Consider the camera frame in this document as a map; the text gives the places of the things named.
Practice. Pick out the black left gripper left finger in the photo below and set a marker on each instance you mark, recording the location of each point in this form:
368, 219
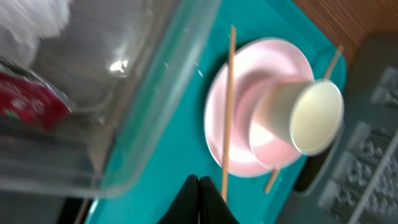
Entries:
184, 208

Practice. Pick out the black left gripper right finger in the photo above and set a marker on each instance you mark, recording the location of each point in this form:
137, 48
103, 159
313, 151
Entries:
213, 209

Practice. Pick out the wooden chopstick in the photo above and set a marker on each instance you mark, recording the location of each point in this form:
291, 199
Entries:
326, 76
228, 112

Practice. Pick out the red snack wrapper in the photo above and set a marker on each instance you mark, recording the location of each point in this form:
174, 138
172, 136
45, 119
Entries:
28, 97

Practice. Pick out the white napkin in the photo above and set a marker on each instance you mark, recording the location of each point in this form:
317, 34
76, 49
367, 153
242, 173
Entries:
24, 23

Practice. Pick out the grey dishwasher rack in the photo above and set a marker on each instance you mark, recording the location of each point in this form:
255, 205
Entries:
355, 179

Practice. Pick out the teal serving tray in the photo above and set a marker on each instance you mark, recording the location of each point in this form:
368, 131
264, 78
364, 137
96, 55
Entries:
182, 149

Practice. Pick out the small pink plate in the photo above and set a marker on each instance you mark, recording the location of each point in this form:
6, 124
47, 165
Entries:
266, 147

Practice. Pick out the black tray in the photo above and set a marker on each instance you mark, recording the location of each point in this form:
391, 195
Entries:
72, 211

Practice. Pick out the pale green cup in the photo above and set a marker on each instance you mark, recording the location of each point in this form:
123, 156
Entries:
305, 114

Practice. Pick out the large pink plate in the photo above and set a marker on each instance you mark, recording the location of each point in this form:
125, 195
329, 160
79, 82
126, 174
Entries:
273, 58

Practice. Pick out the clear plastic bin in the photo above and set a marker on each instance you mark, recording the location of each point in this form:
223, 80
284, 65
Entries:
123, 67

